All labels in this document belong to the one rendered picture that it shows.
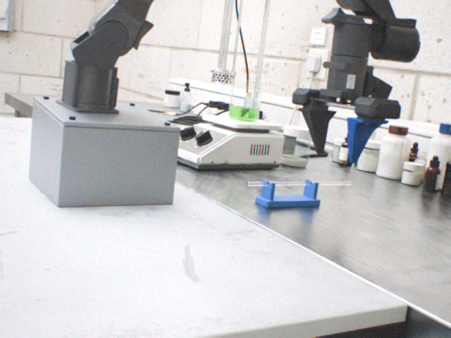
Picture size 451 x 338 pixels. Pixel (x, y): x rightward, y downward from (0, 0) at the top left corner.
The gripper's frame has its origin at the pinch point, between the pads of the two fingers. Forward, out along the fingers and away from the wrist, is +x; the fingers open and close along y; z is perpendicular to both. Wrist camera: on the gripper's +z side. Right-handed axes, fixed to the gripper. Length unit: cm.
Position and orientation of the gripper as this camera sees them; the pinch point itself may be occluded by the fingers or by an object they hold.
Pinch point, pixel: (338, 136)
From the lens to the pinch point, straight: 94.3
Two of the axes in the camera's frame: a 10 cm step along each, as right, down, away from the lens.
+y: -5.2, -2.0, 8.3
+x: -1.0, 9.8, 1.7
